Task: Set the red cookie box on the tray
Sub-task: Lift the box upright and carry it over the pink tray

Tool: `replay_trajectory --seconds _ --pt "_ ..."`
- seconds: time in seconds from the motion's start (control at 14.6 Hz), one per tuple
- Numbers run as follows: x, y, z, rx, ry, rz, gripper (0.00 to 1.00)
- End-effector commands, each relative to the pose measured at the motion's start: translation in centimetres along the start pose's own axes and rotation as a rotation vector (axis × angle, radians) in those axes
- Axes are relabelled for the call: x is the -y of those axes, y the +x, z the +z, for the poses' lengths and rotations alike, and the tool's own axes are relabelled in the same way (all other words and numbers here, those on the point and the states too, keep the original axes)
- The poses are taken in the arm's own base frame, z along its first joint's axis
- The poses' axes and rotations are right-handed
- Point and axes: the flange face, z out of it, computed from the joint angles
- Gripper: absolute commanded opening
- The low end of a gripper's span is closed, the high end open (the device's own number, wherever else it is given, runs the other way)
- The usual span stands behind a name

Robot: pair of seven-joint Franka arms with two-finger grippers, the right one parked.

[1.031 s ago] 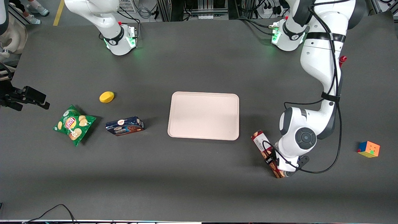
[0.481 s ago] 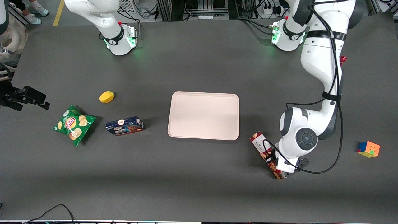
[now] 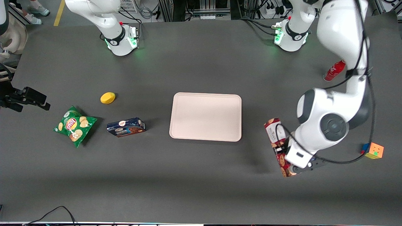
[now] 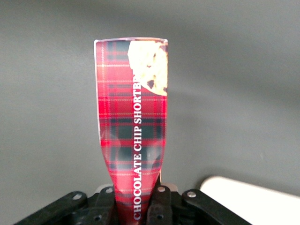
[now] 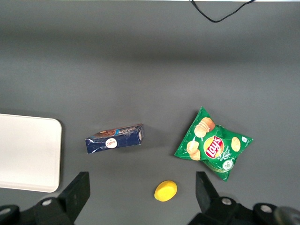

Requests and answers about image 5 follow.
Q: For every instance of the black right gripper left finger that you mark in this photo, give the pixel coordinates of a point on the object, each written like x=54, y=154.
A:
x=72, y=197

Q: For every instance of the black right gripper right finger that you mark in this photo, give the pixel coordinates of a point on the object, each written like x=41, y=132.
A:
x=208, y=197

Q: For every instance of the cream rectangular plastic tray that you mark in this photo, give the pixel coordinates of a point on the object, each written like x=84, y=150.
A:
x=28, y=152

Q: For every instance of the dark blue cookie box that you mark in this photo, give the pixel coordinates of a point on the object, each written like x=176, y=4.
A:
x=114, y=140

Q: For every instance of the yellow lemon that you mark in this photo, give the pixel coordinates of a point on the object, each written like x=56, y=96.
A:
x=165, y=191

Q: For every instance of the green Lays chips bag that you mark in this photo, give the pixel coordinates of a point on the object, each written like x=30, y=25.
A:
x=211, y=145

